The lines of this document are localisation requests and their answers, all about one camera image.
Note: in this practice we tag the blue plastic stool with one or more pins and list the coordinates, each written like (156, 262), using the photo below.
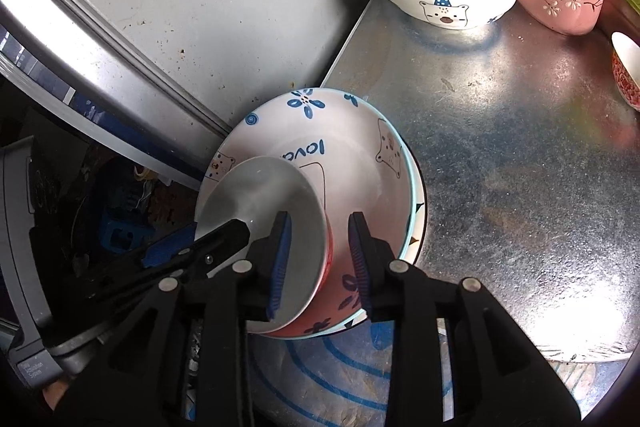
(120, 232)

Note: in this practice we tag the red patterned bowl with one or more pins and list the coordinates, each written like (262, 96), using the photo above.
(625, 57)
(265, 207)

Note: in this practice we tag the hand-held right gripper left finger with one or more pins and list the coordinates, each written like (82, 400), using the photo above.
(279, 262)

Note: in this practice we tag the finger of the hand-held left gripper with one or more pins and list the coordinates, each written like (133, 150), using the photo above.
(165, 252)
(220, 239)

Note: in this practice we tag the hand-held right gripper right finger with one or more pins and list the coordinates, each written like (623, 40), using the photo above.
(359, 262)

